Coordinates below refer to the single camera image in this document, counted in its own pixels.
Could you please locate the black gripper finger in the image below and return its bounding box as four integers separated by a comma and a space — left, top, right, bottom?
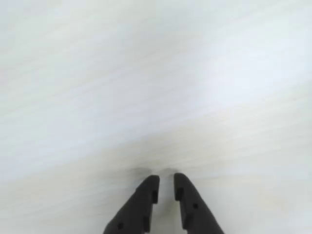
174, 173, 225, 234
102, 175, 160, 234

